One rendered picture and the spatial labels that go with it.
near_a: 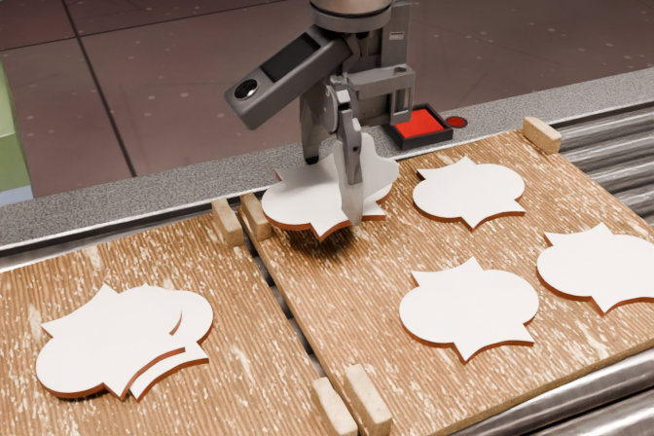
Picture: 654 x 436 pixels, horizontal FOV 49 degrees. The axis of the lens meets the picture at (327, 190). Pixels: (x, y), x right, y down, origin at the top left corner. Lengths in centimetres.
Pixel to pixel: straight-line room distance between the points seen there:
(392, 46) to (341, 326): 27
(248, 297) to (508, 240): 29
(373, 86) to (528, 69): 259
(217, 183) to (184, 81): 218
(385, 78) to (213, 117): 218
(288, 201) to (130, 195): 25
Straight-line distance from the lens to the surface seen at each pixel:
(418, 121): 99
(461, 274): 74
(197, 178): 91
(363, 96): 64
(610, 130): 107
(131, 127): 280
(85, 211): 89
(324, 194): 73
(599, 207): 88
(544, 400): 69
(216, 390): 65
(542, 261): 77
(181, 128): 275
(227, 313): 71
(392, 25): 65
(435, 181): 85
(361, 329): 69
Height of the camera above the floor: 145
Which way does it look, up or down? 38 degrees down
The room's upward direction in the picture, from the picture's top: straight up
